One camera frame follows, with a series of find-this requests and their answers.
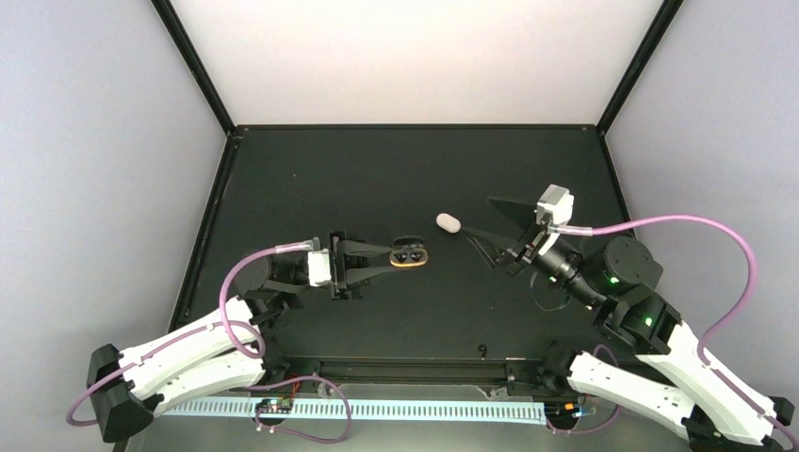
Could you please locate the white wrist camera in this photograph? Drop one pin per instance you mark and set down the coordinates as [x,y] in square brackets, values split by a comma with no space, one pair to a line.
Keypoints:
[319,271]
[555,206]

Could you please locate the black aluminium mounting rail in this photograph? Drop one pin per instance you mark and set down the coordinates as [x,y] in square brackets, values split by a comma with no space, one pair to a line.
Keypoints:
[399,369]

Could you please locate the left green circuit board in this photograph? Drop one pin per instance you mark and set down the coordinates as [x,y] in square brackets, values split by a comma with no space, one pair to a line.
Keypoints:
[274,406]

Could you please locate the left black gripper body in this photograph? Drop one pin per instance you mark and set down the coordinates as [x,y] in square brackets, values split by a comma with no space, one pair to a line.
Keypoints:
[339,290]

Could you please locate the black enclosure frame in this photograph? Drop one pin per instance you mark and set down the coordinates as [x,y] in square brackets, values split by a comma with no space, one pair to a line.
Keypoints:
[378,181]

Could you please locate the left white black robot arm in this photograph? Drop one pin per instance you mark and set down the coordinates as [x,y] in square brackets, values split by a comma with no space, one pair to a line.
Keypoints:
[229,348]

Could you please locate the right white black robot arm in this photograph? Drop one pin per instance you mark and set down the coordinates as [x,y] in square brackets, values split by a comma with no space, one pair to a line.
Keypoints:
[615,276]

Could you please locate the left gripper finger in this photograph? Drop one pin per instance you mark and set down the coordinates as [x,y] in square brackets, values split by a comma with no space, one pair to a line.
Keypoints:
[356,277]
[362,249]

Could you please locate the right green circuit board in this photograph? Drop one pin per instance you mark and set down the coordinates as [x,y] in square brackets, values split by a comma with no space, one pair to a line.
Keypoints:
[570,410]

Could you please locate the white perforated cable duct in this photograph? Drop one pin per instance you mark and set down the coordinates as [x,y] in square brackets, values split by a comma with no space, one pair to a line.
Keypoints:
[525,412]

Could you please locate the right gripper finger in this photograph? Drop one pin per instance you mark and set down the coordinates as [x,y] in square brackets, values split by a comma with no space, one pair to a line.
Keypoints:
[494,249]
[519,212]

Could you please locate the black earbuds charging case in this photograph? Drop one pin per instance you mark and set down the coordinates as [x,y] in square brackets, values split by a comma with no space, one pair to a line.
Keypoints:
[408,251]

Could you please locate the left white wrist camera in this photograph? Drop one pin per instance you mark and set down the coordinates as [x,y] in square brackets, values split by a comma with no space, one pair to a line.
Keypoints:
[319,271]

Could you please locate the green circuit board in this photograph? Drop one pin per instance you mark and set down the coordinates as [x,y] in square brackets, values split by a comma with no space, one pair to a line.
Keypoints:
[274,406]
[570,410]

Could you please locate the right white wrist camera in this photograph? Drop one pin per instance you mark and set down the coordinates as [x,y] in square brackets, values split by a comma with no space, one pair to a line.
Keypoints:
[555,206]

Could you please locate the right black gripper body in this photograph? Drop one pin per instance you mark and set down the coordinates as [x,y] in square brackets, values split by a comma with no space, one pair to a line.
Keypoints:
[522,248]

